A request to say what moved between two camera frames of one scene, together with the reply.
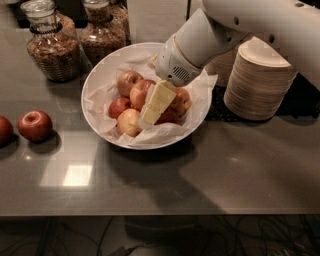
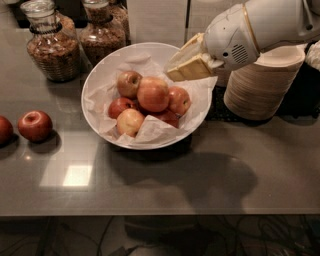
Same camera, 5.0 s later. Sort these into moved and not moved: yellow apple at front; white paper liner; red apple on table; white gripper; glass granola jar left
Moved: white gripper
Not moved: red apple on table; white paper liner; glass granola jar left; yellow apple at front
